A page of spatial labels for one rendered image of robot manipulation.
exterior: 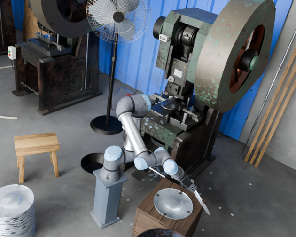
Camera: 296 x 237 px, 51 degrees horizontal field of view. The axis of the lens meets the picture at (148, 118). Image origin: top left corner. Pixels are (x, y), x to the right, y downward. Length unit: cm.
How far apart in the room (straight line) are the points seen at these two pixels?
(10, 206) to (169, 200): 109
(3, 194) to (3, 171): 67
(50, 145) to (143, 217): 103
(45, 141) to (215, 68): 157
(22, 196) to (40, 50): 188
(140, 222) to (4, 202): 93
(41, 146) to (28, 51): 137
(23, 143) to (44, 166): 38
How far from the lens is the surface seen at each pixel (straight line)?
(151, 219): 222
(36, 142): 276
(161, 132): 257
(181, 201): 235
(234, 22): 198
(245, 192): 320
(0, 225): 231
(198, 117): 260
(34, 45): 380
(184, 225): 222
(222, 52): 193
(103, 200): 234
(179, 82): 250
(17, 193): 237
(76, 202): 270
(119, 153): 212
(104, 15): 296
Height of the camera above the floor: 201
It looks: 32 degrees down
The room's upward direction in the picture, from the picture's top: 11 degrees clockwise
